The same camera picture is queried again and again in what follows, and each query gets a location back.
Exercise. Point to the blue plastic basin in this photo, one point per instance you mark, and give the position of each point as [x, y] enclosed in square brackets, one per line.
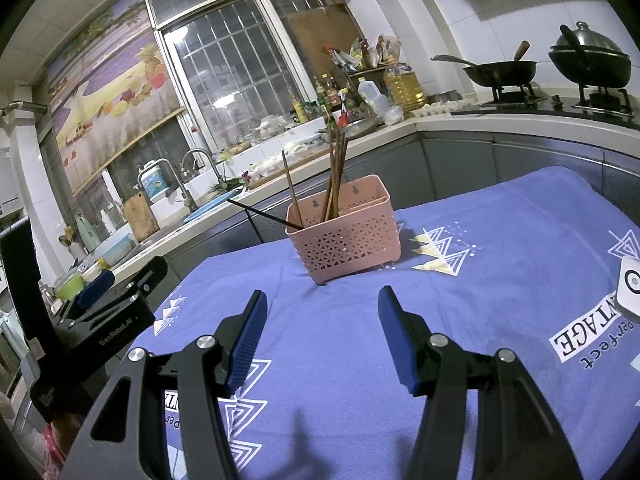
[215, 205]

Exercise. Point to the green pot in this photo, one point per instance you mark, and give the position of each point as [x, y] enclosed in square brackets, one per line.
[70, 287]

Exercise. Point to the white plastic bag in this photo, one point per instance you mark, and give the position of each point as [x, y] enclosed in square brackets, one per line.
[393, 115]

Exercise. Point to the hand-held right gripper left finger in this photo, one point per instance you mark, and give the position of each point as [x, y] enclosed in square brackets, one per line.
[245, 345]

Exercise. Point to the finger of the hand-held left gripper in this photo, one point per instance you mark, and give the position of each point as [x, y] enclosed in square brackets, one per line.
[95, 287]
[147, 275]

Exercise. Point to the person's left forearm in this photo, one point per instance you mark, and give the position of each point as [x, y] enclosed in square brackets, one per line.
[60, 450]

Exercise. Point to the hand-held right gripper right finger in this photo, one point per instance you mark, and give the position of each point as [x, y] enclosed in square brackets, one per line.
[400, 345]

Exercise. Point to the pile of snack packets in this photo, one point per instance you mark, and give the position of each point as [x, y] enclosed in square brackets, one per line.
[365, 55]

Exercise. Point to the white blue-label container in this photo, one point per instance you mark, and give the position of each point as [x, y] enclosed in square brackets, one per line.
[155, 182]

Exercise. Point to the brown cardboard sheet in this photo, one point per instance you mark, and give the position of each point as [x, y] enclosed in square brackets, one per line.
[320, 40]

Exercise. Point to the steel wok lid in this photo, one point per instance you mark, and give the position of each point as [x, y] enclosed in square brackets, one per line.
[592, 40]

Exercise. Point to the pink perforated plastic basket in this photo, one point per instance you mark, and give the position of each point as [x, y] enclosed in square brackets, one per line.
[345, 245]

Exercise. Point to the wooden board with dumplings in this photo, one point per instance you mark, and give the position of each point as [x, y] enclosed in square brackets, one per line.
[280, 162]

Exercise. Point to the white square device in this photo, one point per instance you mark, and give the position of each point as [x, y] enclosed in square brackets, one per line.
[630, 285]

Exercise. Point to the yellow cooking oil bottle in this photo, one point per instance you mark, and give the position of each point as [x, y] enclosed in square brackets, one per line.
[405, 90]

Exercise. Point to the white plastic jug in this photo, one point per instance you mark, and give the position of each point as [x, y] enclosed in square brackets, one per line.
[372, 100]

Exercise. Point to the white egg tray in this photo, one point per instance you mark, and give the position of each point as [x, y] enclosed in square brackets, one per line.
[445, 108]

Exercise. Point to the black gas stove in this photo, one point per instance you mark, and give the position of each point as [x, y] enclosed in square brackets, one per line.
[550, 107]

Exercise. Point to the steel bowl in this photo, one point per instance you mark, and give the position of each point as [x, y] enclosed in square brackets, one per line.
[360, 127]

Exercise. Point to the black lidded wok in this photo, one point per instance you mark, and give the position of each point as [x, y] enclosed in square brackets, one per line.
[590, 67]

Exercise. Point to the green leafy vegetables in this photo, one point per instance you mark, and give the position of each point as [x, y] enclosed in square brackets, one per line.
[225, 187]

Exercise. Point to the kitchen counter with cabinets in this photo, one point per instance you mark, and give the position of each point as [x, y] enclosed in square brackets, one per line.
[475, 145]

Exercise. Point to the fruit wall poster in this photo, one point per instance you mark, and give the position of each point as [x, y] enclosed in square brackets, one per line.
[110, 90]

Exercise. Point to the barred window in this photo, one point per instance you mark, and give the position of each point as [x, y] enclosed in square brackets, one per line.
[235, 70]

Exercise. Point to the blue printed cloth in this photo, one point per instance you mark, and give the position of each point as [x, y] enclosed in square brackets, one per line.
[325, 335]

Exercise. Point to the square steel faucet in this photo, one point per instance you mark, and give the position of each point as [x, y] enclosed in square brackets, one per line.
[180, 185]

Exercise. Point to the small wooden cutting board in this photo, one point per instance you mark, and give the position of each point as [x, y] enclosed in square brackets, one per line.
[140, 217]

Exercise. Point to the bundle of brown wooden chopsticks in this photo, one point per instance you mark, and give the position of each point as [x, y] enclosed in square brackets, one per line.
[336, 170]

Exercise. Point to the tall curved steel faucet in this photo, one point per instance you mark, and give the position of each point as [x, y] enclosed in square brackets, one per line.
[215, 170]

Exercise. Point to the row of sauce bottles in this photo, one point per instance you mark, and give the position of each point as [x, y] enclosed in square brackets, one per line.
[325, 100]

